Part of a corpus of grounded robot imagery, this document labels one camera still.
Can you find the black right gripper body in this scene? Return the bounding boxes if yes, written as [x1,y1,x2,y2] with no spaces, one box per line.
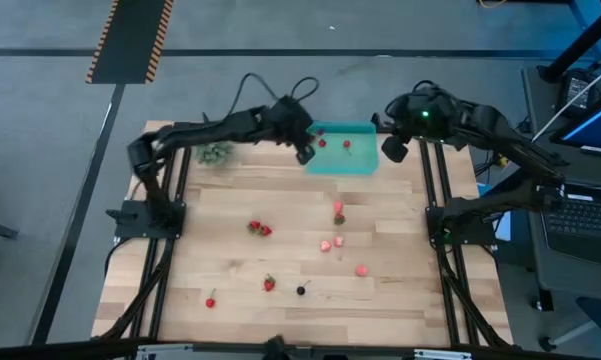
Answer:
[385,84,464,146]

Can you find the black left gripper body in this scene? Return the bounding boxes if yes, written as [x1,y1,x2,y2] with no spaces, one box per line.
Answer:
[267,94,315,149]

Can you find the teal plastic tupperware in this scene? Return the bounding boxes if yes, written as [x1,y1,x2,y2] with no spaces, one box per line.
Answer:
[304,119,381,177]

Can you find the green artificial potted plant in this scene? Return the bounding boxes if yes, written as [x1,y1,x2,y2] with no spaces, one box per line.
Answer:
[194,140,237,167]

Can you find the blue box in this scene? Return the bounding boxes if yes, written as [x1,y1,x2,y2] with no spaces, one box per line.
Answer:
[477,182,514,242]

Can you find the black power adapter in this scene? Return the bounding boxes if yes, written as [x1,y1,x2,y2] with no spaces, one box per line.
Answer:
[559,68,595,115]

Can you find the monitor with blue screen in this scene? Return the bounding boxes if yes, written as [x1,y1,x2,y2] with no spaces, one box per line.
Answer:
[549,94,601,161]

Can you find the black orange-striped floor ramp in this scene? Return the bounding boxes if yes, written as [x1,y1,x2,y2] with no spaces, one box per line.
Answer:
[84,0,175,85]

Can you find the black laptop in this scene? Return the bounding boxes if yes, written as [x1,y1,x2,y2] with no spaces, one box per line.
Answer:
[538,180,601,267]

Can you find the grey equipment cart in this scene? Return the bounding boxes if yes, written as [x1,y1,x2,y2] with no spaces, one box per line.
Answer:
[521,64,601,314]

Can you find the black aluminium table frame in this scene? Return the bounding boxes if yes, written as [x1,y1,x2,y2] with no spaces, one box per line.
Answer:
[92,119,514,350]

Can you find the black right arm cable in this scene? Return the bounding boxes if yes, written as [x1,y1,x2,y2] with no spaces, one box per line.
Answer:
[383,78,436,121]

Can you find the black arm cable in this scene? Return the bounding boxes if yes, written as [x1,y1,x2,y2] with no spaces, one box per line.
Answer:
[227,72,321,121]
[383,78,436,121]

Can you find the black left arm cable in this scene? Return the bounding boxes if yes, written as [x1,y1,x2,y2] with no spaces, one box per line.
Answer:
[227,72,321,121]

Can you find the white cable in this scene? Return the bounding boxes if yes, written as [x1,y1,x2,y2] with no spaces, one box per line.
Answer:
[531,58,601,145]

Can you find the black vertical post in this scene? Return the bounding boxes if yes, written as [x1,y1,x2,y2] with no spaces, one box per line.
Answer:
[538,0,601,84]

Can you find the black frame beam with brackets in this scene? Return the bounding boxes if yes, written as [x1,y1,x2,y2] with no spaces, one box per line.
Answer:
[0,337,601,360]

